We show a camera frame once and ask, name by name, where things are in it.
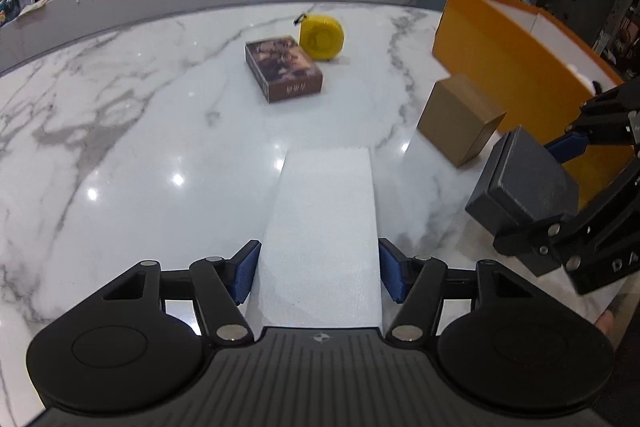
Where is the orange storage box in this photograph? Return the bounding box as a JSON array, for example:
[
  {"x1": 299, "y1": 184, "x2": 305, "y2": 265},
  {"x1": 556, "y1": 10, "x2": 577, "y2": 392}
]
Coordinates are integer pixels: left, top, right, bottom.
[{"x1": 432, "y1": 0, "x2": 629, "y2": 188}]

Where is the white foam block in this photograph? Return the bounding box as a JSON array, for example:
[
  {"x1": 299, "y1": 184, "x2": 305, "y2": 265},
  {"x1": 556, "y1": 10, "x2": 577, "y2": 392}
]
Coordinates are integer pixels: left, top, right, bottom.
[{"x1": 254, "y1": 147, "x2": 384, "y2": 329}]

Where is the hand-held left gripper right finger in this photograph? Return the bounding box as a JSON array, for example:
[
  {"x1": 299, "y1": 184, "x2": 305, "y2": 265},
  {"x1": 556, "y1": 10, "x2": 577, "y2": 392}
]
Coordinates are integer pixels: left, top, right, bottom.
[{"x1": 378, "y1": 238, "x2": 538, "y2": 345}]

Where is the brown cardboard box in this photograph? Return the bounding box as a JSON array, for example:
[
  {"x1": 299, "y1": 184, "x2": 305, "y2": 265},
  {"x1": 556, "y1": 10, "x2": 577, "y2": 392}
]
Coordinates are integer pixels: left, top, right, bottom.
[{"x1": 417, "y1": 74, "x2": 506, "y2": 168}]

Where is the dark grey square box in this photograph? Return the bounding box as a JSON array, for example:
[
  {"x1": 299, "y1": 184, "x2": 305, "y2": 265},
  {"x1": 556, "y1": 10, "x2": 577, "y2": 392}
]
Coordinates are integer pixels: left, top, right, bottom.
[{"x1": 464, "y1": 126, "x2": 581, "y2": 277}]

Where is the brown printed card box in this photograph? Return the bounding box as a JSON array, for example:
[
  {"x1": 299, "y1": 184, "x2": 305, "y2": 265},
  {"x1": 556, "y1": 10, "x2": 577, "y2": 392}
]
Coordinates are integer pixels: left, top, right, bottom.
[{"x1": 244, "y1": 35, "x2": 325, "y2": 104}]

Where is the yellow tape measure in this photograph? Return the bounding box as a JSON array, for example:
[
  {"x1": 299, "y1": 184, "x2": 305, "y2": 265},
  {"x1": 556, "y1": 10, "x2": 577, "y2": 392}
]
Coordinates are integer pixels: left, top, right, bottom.
[{"x1": 294, "y1": 12, "x2": 346, "y2": 63}]

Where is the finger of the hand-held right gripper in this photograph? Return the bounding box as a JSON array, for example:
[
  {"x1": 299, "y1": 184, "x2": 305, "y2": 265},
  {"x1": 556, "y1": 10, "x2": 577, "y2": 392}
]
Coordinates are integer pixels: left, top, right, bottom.
[
  {"x1": 545, "y1": 79, "x2": 640, "y2": 164},
  {"x1": 492, "y1": 168, "x2": 640, "y2": 258}
]

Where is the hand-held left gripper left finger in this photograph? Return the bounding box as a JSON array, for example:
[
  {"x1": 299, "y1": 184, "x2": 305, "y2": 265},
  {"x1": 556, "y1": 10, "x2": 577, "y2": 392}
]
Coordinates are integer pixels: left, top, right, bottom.
[{"x1": 100, "y1": 240, "x2": 262, "y2": 347}]

